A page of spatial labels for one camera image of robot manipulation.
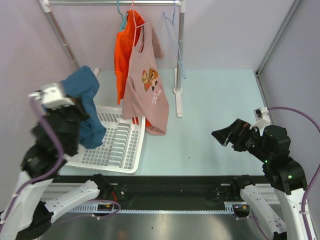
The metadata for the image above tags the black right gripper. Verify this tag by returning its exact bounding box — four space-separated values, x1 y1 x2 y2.
211 117 271 162

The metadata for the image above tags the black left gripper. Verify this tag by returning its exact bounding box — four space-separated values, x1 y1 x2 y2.
48 92 93 151

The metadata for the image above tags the blue t shirt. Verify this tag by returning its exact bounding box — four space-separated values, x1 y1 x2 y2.
41 65 107 150

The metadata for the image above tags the light blue clothes hanger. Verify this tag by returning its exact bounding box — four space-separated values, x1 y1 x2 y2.
162 0 187 79

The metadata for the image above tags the pink printed t shirt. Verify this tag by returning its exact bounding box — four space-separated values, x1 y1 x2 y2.
122 22 169 136

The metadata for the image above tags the orange t shirt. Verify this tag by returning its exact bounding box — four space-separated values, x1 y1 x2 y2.
114 9 151 126

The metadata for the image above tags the pink clothes hanger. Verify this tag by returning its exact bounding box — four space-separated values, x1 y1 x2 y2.
131 0 144 48

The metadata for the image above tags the teal clothes hanger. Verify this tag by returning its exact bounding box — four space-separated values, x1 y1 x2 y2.
116 0 128 32

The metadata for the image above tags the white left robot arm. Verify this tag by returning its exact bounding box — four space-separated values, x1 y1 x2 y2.
0 95 111 240

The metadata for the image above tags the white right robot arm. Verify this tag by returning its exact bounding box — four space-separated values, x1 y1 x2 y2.
211 118 317 240

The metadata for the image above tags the white plastic laundry basket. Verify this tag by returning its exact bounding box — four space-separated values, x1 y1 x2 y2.
66 106 146 174

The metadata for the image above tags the metal clothes rack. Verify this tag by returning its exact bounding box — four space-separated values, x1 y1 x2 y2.
37 0 186 118

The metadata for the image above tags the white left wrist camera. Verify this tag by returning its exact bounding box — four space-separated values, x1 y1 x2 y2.
28 82 75 110

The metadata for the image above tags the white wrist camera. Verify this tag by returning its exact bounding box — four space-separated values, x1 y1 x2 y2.
28 82 75 110
250 107 271 130

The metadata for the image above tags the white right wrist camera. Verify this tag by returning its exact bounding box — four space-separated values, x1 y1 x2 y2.
250 107 271 130

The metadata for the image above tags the white slotted cable duct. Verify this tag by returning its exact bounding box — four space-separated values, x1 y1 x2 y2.
69 202 235 215

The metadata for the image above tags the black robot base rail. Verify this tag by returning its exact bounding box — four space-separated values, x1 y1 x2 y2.
49 174 288 210

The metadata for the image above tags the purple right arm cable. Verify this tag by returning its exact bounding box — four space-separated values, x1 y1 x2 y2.
267 106 320 240

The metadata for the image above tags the aluminium corner frame post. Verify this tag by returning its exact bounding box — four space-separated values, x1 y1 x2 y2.
255 0 304 78

